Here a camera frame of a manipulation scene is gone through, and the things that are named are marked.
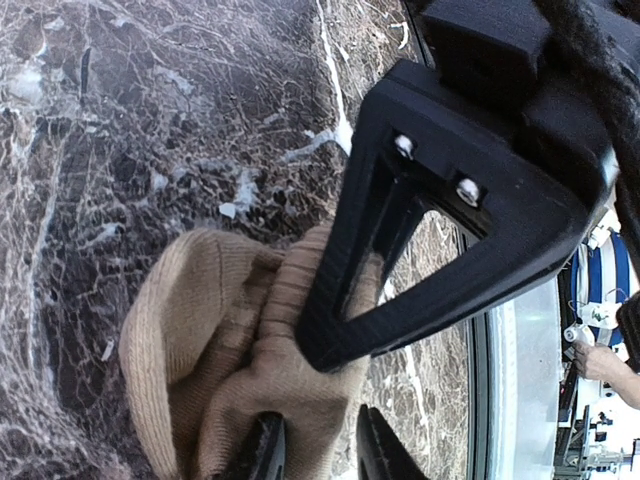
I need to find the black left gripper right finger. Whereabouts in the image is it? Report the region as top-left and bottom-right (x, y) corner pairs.
(356, 404), (428, 480)

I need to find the tan ribbed sock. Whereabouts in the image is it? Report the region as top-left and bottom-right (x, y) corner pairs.
(119, 225), (369, 479)

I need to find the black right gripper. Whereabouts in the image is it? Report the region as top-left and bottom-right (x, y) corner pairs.
(404, 1), (619, 240)

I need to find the black front table rail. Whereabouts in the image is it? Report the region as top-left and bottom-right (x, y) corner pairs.
(467, 314), (491, 480)

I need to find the person's forearm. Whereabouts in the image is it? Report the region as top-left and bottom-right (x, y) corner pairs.
(615, 369), (640, 410)

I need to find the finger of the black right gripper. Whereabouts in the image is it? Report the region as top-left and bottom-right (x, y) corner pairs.
(297, 59), (616, 372)

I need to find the white slotted cable duct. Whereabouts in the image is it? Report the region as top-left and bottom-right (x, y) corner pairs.
(495, 301), (518, 479)

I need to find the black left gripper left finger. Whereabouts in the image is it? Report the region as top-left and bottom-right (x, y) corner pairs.
(219, 412), (286, 480)

